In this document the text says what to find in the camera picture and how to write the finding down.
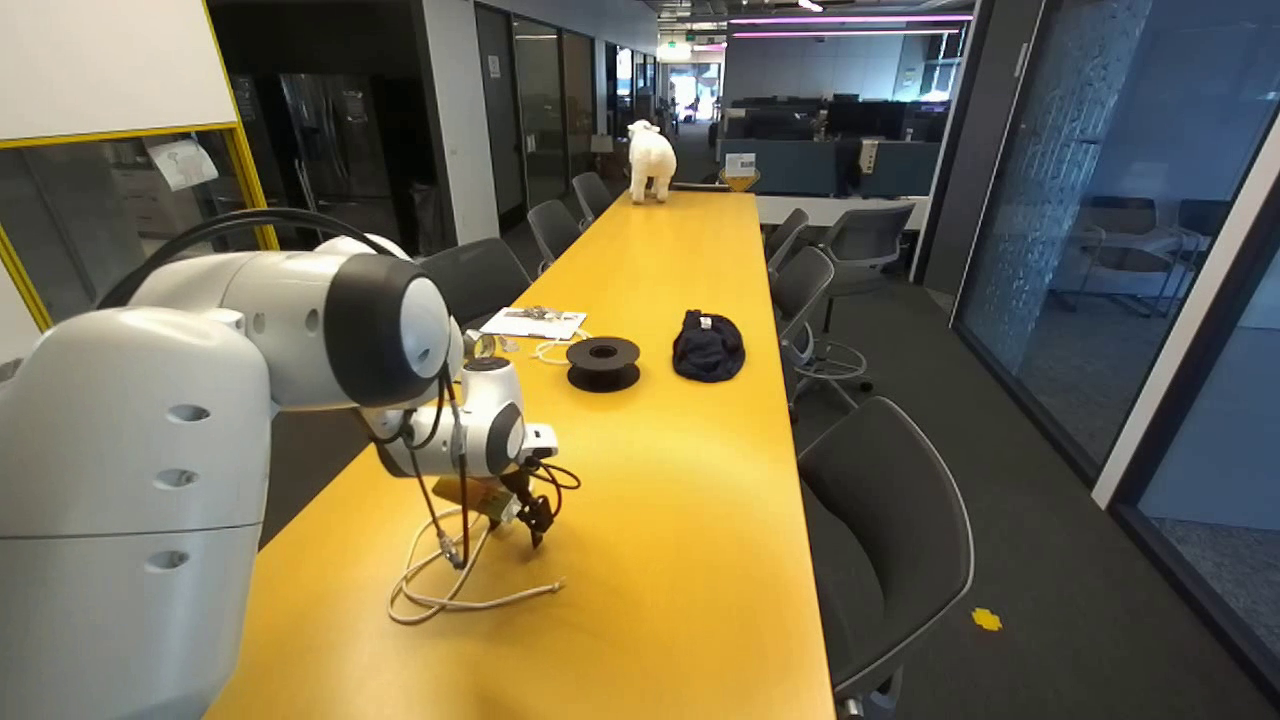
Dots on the dark grey office chair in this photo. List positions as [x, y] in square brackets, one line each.
[890, 540]

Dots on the row of grey office chairs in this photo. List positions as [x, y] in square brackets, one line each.
[480, 278]

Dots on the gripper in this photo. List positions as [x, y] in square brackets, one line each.
[516, 484]

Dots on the group of grey office chairs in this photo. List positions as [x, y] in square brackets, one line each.
[805, 290]

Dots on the steel refrigerator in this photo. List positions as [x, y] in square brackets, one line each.
[335, 150]

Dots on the black empty spool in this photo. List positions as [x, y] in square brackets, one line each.
[603, 362]

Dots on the chairs behind glass wall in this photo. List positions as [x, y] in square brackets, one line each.
[1130, 250]

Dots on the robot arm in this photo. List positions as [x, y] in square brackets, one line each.
[130, 450]

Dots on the row of monitors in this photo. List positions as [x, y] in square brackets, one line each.
[840, 118]

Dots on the white plush sheep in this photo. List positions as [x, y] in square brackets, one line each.
[652, 158]

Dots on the yellow framed window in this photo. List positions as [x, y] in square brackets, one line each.
[100, 220]

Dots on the white paper sheet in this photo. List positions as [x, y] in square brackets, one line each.
[530, 324]

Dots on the small round clear object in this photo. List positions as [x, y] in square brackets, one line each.
[483, 346]

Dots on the yellow diamond sign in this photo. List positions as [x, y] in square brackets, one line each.
[740, 172]

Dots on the dark blue cap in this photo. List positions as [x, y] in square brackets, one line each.
[708, 350]

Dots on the paper note on window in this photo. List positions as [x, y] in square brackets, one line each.
[182, 162]

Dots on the yellow floor sticker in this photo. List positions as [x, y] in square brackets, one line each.
[986, 619]

